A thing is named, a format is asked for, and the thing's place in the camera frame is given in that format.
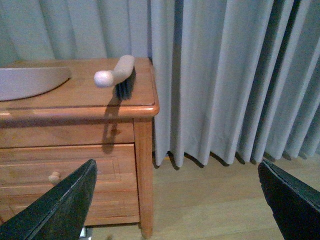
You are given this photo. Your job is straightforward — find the light grey curtain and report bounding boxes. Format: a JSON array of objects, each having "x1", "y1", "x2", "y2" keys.
[{"x1": 0, "y1": 0, "x2": 320, "y2": 167}]

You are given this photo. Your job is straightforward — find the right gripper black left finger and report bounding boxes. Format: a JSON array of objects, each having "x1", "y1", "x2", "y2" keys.
[{"x1": 0, "y1": 159, "x2": 97, "y2": 240}]

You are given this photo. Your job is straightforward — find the white hand brush black bristles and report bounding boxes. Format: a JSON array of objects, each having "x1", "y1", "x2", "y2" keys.
[{"x1": 93, "y1": 55, "x2": 136, "y2": 101}]

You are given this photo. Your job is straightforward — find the round wooden drawer knob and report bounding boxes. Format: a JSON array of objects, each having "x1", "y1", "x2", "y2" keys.
[{"x1": 48, "y1": 171, "x2": 61, "y2": 186}]

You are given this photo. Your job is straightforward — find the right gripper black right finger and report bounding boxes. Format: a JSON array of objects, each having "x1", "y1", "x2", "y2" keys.
[{"x1": 258, "y1": 160, "x2": 320, "y2": 240}]

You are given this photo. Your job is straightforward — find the white plastic dustpan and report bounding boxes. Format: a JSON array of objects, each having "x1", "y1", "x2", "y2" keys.
[{"x1": 0, "y1": 67, "x2": 72, "y2": 101}]

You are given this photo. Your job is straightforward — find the wooden nightstand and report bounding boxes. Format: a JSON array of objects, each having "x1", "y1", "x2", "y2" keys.
[{"x1": 0, "y1": 57, "x2": 160, "y2": 239}]

